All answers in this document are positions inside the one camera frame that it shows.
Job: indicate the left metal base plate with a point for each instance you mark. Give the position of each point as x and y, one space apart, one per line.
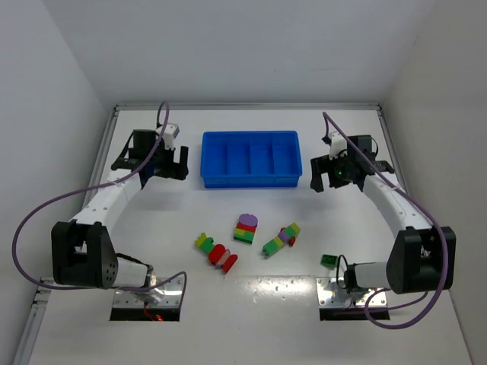
168 294

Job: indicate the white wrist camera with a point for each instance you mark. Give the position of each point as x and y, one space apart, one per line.
338 146
169 136

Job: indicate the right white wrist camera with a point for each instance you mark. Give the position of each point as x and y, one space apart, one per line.
338 146

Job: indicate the blue compartment tray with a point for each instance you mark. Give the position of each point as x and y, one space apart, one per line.
250 159

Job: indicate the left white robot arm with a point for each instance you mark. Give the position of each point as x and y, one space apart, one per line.
83 253

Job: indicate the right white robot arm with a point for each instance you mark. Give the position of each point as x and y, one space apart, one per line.
420 255

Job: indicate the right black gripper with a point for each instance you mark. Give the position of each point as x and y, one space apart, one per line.
328 167

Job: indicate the green square lego tile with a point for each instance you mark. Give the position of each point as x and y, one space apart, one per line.
329 260

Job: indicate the metal base plate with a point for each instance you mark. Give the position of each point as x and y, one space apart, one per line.
331 296
168 294

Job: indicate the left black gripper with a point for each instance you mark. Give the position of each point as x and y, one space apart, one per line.
167 167

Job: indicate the green yellow purple lego bar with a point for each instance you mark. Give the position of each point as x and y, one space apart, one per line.
287 237

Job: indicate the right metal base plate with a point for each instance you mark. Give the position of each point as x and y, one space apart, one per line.
331 296

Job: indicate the red yellow green lego stack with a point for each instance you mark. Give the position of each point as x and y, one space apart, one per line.
244 233

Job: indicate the purple round lego brick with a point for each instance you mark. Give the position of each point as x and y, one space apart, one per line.
248 219

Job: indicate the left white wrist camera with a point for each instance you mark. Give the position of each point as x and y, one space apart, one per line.
169 136

